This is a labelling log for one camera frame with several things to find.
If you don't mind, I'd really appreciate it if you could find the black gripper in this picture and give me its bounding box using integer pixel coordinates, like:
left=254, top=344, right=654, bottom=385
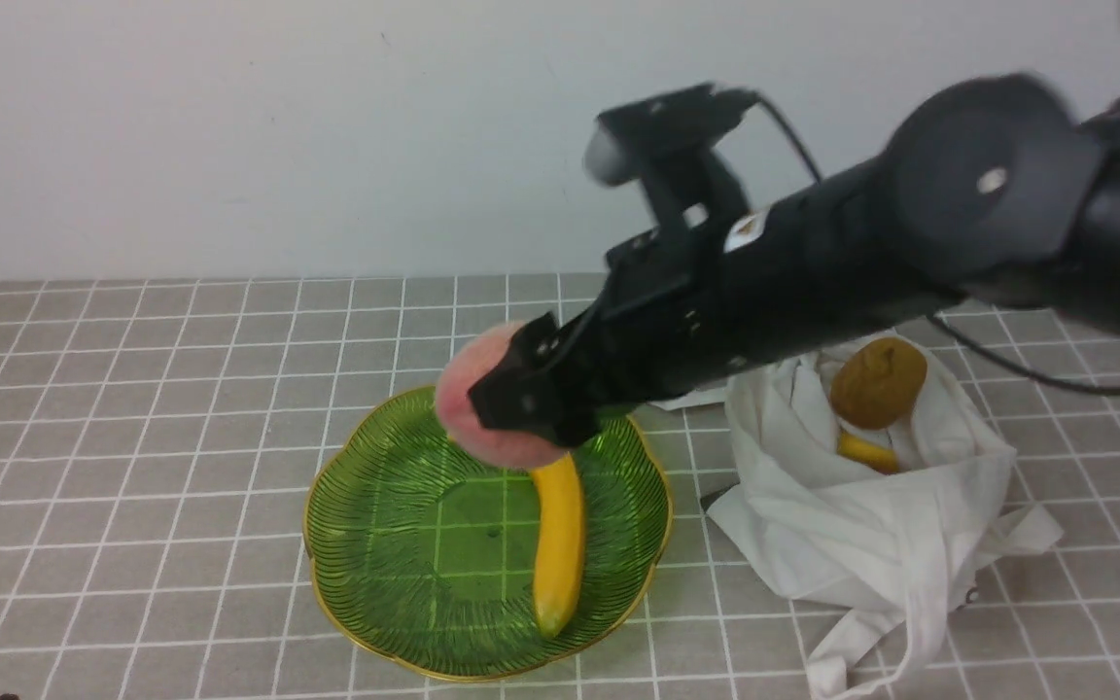
left=467, top=230, right=730, bottom=448

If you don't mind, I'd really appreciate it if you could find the pink peach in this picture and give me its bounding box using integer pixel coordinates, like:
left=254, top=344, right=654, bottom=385
left=435, top=321, right=569, bottom=472

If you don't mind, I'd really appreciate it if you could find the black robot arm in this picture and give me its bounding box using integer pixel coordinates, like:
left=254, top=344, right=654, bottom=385
left=464, top=74, right=1120, bottom=448

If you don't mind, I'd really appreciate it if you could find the brown kiwi fruit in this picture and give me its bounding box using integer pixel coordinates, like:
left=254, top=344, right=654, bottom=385
left=828, top=336, right=928, bottom=431

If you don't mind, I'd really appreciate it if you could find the yellow fruit in bag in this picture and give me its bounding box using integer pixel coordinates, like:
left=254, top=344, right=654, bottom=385
left=836, top=430, right=899, bottom=475

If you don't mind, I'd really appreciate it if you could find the white cloth bag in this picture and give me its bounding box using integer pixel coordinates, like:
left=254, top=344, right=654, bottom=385
left=659, top=333, right=1064, bottom=699

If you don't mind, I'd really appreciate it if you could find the yellow banana on plate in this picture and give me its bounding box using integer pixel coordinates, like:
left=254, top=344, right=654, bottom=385
left=532, top=455, right=586, bottom=640

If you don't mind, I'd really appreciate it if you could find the green glass leaf plate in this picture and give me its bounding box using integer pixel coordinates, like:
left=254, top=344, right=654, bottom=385
left=302, top=386, right=675, bottom=682

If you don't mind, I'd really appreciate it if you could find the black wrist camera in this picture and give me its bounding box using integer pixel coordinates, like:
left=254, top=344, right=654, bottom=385
left=582, top=83, right=756, bottom=233

